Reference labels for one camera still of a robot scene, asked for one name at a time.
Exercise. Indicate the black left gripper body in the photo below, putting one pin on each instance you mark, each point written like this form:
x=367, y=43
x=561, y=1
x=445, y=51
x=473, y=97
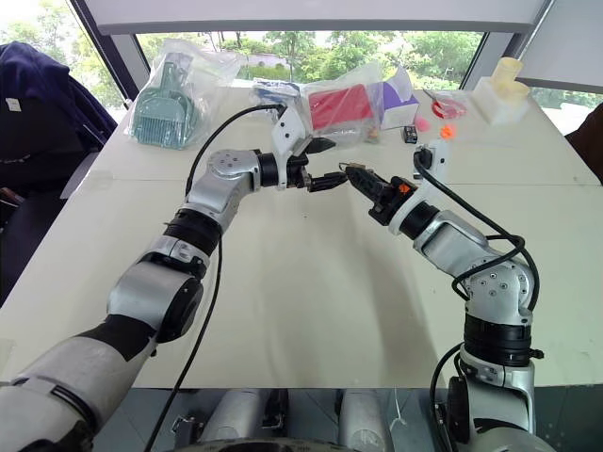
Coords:
x=297, y=172

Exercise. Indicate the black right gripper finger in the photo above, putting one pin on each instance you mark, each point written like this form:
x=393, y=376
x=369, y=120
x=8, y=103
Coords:
x=369, y=193
x=369, y=178

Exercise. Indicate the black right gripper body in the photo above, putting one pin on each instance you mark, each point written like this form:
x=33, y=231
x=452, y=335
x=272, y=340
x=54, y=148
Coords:
x=388, y=200

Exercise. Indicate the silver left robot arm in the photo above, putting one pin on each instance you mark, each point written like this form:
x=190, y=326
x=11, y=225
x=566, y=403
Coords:
x=226, y=188

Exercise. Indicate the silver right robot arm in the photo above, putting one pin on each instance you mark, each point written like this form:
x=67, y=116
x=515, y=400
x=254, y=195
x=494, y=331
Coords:
x=452, y=240

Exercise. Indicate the red item in plastic bag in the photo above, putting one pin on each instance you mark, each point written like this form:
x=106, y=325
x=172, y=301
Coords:
x=339, y=108

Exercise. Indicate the small black box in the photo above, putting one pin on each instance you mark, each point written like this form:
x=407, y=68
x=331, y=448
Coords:
x=410, y=133

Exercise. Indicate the blue and white package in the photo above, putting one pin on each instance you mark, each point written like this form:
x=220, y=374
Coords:
x=275, y=90

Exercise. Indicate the small pink object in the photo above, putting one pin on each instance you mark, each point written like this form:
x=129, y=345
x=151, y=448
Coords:
x=422, y=124

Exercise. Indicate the purple and white box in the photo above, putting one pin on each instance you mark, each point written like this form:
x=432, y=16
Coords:
x=398, y=103

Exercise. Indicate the small orange object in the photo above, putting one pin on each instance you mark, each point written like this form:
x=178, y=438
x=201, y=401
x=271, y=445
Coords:
x=447, y=132

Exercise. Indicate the green dustpan in plastic bag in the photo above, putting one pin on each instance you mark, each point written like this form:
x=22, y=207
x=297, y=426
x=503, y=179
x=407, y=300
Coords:
x=165, y=113

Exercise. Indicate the white block with cream cylinders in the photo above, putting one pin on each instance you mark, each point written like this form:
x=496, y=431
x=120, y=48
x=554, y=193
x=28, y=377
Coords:
x=504, y=94

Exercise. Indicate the brown object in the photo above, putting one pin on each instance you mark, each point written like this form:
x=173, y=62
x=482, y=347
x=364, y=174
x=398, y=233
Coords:
x=586, y=146

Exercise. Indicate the silver robot leg cylinder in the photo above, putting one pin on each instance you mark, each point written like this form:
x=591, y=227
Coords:
x=235, y=414
x=362, y=416

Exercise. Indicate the dark blue jacket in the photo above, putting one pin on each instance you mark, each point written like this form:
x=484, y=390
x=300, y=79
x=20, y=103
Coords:
x=42, y=113

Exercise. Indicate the dark rounded robot body shape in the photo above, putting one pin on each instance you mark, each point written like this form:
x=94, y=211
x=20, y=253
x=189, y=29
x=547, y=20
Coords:
x=249, y=446

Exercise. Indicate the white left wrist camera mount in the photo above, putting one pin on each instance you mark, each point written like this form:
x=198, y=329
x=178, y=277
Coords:
x=287, y=132

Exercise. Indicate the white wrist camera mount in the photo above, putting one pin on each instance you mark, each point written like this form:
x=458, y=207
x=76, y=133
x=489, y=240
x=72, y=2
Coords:
x=287, y=132
x=435, y=160

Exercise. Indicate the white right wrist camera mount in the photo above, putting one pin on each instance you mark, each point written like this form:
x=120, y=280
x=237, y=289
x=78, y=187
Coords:
x=435, y=160

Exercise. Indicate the grey window frame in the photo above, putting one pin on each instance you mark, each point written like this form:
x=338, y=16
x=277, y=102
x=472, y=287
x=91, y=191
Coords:
x=301, y=16

